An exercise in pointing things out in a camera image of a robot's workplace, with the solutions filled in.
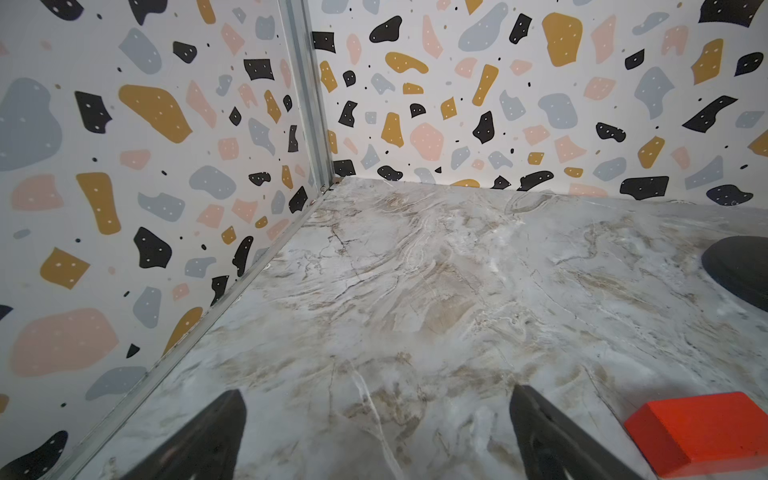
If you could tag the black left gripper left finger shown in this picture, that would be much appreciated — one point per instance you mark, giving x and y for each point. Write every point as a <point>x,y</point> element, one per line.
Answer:
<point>206,447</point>

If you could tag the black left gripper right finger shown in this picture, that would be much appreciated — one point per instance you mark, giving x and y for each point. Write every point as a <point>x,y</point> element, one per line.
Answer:
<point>552,446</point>

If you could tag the red rectangular wood block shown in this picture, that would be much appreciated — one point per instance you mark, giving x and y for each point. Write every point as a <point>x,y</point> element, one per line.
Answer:
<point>701,435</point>

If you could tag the black round microphone stand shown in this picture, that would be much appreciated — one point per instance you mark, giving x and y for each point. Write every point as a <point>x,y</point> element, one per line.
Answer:
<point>739,265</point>

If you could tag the left corner aluminium post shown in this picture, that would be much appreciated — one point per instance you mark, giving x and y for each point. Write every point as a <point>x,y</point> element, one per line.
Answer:
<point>299,41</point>

